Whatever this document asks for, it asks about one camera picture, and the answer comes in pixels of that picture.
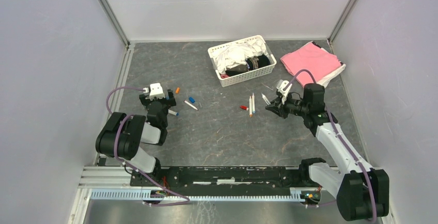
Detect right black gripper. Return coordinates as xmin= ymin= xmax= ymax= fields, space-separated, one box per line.
xmin=265 ymin=91 xmax=309 ymax=119

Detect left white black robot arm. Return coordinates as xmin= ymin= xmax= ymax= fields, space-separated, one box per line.
xmin=95 ymin=90 xmax=176 ymax=187

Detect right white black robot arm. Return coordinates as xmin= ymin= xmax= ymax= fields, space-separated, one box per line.
xmin=266 ymin=80 xmax=389 ymax=221

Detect white pen blue ends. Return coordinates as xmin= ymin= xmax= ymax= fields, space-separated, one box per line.
xmin=168 ymin=109 xmax=179 ymax=116

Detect white pen blue tip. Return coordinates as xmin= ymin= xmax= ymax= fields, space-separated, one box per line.
xmin=251 ymin=93 xmax=256 ymax=115

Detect white cloth under pink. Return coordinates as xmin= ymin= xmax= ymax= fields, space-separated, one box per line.
xmin=311 ymin=41 xmax=346 ymax=87

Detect pink folded cloth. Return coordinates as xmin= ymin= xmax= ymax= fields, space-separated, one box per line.
xmin=280 ymin=42 xmax=321 ymax=82

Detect black cloth in basket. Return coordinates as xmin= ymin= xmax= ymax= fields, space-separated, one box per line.
xmin=225 ymin=55 xmax=271 ymax=77

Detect white plastic basket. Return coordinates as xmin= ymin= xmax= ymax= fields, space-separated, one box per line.
xmin=208 ymin=35 xmax=277 ymax=87

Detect white cloth in basket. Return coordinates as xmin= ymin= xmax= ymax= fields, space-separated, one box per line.
xmin=211 ymin=39 xmax=267 ymax=74

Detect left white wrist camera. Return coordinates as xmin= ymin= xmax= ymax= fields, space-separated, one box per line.
xmin=143 ymin=83 xmax=166 ymax=100

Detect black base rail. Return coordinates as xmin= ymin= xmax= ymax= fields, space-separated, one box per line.
xmin=130 ymin=166 xmax=322 ymax=198

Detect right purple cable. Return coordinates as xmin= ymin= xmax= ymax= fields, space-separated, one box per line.
xmin=284 ymin=69 xmax=378 ymax=222

